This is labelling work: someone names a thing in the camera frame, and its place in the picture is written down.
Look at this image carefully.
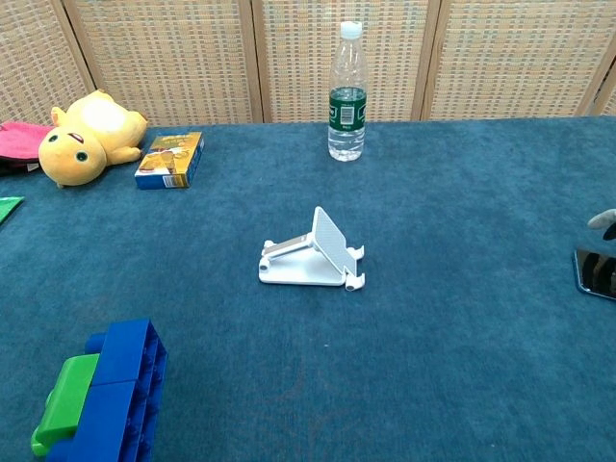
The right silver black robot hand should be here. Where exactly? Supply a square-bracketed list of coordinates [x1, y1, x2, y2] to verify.
[587, 209, 616, 242]

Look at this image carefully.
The black smartphone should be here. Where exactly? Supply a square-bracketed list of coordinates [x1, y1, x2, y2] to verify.
[572, 247, 616, 302]

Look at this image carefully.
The white folding phone stand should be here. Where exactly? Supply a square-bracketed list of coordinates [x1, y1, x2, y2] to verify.
[258, 205, 367, 293]

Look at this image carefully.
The green label water bottle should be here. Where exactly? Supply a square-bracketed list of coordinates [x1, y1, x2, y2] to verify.
[327, 20, 368, 163]

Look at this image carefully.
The blue table mat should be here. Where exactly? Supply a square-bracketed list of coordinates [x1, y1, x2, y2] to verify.
[0, 115, 616, 462]

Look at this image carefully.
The orange and blue carton box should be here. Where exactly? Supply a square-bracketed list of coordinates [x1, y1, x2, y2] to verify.
[134, 131, 205, 191]

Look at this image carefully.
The woven folding screen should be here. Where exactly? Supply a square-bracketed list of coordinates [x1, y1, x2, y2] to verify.
[0, 0, 616, 126]

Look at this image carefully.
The blue toy building block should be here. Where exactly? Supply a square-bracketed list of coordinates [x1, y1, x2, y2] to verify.
[45, 379, 167, 462]
[85, 318, 169, 389]

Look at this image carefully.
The yellow plush toy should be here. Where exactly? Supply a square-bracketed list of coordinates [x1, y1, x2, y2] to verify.
[38, 89, 149, 188]

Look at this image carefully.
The green toy building block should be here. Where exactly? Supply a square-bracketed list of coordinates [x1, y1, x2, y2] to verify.
[31, 353, 101, 457]

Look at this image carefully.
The pink cloth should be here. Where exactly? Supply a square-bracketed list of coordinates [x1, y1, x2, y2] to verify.
[0, 120, 54, 175]

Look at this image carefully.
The green packet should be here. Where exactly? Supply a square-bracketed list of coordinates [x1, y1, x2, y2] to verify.
[0, 195, 25, 226]

